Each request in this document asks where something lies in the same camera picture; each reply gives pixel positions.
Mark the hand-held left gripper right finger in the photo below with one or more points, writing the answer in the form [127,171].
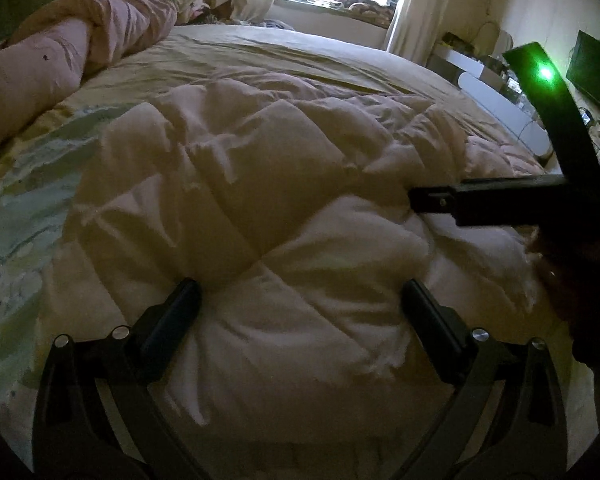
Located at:
[421,306]

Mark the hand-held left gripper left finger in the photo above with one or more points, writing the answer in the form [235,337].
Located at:
[180,305]

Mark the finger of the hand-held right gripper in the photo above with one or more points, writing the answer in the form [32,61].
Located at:
[500,202]

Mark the person's right hand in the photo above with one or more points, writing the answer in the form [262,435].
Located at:
[585,290]

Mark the black television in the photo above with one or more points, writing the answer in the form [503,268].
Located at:
[597,77]

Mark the white chair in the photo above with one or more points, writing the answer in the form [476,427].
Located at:
[495,40]

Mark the pale blue floral blanket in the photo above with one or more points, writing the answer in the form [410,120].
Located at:
[25,220]

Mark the clutter on windowsill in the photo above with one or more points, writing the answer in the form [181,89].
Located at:
[340,2]

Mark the bed with yellow sheet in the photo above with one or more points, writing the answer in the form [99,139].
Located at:
[280,52]

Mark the pink duvet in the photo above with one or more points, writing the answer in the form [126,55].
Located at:
[55,60]

